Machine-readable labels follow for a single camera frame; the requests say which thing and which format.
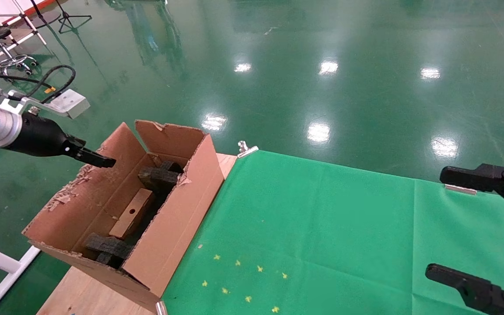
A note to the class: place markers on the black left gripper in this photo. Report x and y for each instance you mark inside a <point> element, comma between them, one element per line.
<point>42,135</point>

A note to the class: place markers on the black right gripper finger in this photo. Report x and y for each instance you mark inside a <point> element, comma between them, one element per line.
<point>475,289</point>
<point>475,179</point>

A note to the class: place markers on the small taped cardboard box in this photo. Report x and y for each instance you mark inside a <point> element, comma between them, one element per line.
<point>125,223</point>

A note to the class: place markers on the large open cardboard carton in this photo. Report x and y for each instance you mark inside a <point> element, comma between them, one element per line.
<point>169,245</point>

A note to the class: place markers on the green table cloth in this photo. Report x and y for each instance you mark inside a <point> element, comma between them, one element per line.
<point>357,240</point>

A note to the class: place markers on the black tripod stand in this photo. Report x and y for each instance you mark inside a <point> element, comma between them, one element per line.
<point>67,19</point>

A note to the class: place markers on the black round-base stand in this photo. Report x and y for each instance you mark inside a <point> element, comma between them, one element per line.
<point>46,19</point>

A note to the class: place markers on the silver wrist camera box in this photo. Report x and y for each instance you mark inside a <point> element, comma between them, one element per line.
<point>70,103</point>

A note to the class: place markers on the white metal rack frame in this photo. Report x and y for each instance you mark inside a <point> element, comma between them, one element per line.
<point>36,32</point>

